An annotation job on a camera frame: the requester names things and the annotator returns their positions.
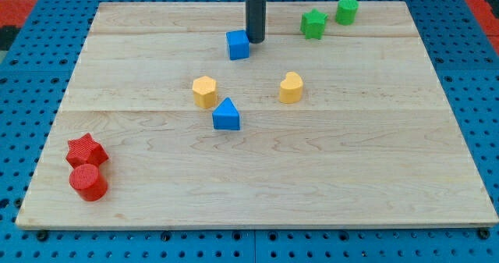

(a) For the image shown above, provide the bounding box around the blue triangle block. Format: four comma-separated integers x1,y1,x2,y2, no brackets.
212,98,241,130

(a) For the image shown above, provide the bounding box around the yellow heart block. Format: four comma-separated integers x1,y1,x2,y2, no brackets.
279,71,303,104

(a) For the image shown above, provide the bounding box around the yellow hexagon block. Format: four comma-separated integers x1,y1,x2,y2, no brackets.
192,76,218,108

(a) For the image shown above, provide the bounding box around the light wooden board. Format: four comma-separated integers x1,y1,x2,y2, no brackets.
16,2,498,230

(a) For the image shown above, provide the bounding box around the blue cube block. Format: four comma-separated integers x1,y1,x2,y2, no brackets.
225,30,250,60

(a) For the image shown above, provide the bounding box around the green star block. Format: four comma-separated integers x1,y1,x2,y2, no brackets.
300,9,328,40

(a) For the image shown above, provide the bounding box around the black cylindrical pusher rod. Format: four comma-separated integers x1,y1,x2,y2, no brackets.
245,0,267,44

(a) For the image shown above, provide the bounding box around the green cylinder block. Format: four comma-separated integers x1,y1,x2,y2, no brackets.
335,0,359,26

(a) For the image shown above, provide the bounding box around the red star block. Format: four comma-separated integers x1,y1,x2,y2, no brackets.
65,133,109,169

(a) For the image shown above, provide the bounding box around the red cylinder block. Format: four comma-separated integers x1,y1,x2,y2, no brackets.
69,164,108,201

